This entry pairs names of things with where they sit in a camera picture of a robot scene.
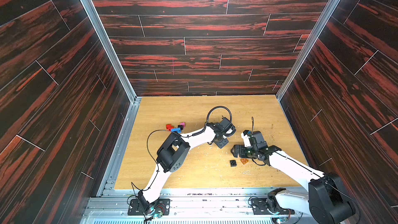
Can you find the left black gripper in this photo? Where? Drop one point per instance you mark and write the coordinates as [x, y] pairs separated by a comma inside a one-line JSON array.
[[221, 145]]

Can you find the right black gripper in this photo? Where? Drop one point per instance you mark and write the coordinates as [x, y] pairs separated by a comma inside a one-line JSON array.
[[238, 150]]

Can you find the light blue long lego brick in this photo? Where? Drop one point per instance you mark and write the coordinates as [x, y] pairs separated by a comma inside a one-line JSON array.
[[178, 130]]

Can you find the small red lego brick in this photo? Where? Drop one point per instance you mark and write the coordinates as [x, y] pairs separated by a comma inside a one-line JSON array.
[[169, 127]]

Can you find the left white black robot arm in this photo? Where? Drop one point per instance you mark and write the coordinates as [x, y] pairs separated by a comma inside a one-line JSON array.
[[173, 152]]

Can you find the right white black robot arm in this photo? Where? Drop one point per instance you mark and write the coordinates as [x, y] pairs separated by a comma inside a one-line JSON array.
[[326, 198]]

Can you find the orange square lego brick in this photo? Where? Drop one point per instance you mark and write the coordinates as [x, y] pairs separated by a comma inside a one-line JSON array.
[[244, 160]]

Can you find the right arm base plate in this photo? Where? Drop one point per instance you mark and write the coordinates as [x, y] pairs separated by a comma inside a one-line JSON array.
[[263, 206]]

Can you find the aluminium front rail frame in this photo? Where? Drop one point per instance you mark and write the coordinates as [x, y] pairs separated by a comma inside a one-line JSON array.
[[192, 206]]

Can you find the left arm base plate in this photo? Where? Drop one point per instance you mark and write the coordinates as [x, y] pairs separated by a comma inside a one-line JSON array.
[[157, 209]]

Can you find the left aluminium corner post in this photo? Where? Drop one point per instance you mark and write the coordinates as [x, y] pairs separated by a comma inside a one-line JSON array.
[[109, 49]]

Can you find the aluminium corner post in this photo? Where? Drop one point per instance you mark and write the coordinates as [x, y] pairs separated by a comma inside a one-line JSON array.
[[109, 49], [329, 9]]

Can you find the right aluminium corner post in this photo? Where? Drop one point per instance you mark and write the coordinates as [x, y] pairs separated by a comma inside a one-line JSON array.
[[329, 9]]

